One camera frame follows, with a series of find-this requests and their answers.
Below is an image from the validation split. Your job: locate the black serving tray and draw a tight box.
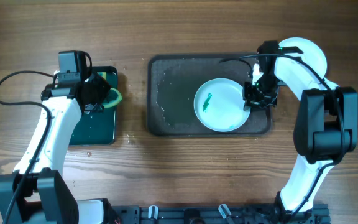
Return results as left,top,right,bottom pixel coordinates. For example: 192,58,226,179
146,53,273,138

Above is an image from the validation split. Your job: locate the white plate top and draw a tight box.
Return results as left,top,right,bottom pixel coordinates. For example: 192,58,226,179
275,37,328,78

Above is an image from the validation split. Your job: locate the green yellow sponge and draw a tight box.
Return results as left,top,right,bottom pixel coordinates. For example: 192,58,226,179
98,72,123,109

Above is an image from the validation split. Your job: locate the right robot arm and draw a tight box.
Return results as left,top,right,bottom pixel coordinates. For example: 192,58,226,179
242,37,357,223

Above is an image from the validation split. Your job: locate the white plate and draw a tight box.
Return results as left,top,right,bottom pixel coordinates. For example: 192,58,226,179
275,37,328,78
193,78,251,132

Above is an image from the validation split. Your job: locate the black mounting rail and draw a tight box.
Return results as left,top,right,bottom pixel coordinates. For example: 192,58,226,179
73,198,331,224

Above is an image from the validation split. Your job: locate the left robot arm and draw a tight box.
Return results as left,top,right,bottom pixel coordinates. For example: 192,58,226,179
0,50,111,223

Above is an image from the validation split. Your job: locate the black water basin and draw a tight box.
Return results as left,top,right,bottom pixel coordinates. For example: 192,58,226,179
68,65,119,146

